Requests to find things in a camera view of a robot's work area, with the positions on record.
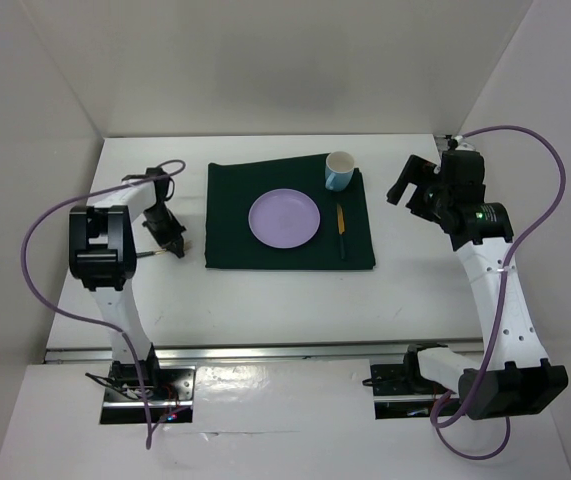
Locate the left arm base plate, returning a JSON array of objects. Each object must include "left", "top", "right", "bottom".
[{"left": 85, "top": 366, "right": 196, "bottom": 425}]

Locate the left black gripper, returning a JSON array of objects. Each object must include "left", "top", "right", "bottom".
[{"left": 141, "top": 203, "right": 185, "bottom": 255}]

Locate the blue mug white inside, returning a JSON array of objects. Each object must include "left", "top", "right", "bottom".
[{"left": 325, "top": 151, "right": 355, "bottom": 192}]

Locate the gold fork green handle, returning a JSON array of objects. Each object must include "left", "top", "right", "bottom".
[{"left": 136, "top": 240, "right": 192, "bottom": 259}]

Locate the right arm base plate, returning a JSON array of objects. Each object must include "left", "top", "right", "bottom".
[{"left": 362, "top": 364, "right": 446, "bottom": 420}]

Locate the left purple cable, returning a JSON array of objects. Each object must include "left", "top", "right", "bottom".
[{"left": 19, "top": 159, "right": 187, "bottom": 450}]

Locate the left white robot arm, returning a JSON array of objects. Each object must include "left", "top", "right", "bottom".
[{"left": 69, "top": 164, "right": 186, "bottom": 399}]

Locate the gold knife green handle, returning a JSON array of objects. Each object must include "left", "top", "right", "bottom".
[{"left": 336, "top": 203, "right": 346, "bottom": 261}]

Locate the aluminium rail front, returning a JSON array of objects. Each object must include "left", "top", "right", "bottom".
[{"left": 44, "top": 338, "right": 483, "bottom": 364}]

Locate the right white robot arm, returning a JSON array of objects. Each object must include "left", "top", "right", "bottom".
[{"left": 387, "top": 150, "right": 569, "bottom": 420}]

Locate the lilac plastic plate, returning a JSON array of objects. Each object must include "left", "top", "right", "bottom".
[{"left": 248, "top": 188, "right": 321, "bottom": 249}]

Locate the dark green cloth napkin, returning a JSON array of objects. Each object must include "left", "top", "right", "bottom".
[{"left": 205, "top": 153, "right": 376, "bottom": 271}]

